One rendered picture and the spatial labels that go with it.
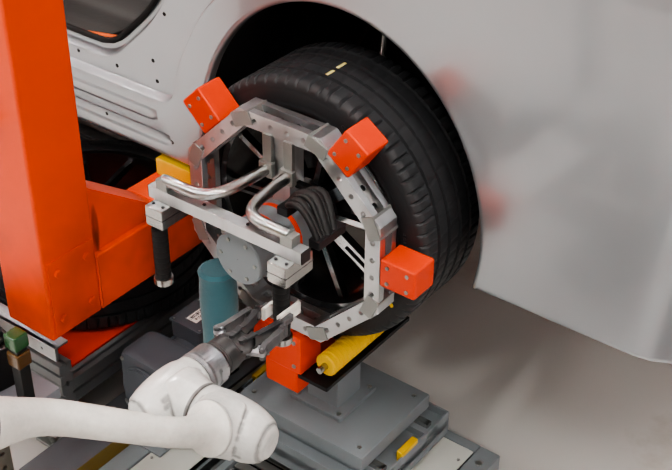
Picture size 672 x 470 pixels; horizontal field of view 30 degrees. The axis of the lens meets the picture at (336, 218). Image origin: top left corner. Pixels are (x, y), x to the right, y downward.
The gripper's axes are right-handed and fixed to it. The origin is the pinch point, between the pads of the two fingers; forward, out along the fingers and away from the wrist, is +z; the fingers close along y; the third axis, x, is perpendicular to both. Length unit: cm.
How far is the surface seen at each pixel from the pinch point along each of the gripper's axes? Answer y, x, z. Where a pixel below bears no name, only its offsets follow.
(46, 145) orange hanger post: -61, 20, -6
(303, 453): -13, -66, 23
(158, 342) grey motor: -51, -42, 13
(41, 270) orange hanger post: -61, -10, -12
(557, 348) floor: 9, -83, 118
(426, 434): 7, -66, 48
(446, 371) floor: -12, -83, 89
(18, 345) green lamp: -54, -19, -27
